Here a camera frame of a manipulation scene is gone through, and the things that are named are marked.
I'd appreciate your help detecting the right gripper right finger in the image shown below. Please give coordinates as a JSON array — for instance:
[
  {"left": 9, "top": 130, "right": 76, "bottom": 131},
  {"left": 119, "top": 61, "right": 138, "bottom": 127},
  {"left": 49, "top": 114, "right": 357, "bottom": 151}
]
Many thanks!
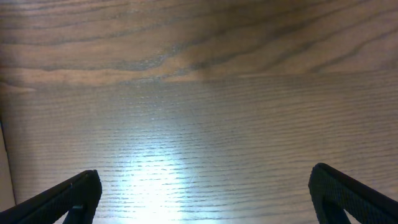
[{"left": 308, "top": 163, "right": 397, "bottom": 224}]

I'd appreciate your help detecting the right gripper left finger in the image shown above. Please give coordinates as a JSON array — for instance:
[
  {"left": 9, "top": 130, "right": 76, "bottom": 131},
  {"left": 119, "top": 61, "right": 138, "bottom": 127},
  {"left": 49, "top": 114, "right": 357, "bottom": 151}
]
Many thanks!
[{"left": 1, "top": 170, "right": 102, "bottom": 224}]

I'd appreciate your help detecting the cardboard box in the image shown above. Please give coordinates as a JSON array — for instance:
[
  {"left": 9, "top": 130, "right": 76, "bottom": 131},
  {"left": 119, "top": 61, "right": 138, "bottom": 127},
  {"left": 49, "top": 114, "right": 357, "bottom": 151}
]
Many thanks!
[{"left": 0, "top": 128, "right": 16, "bottom": 212}]

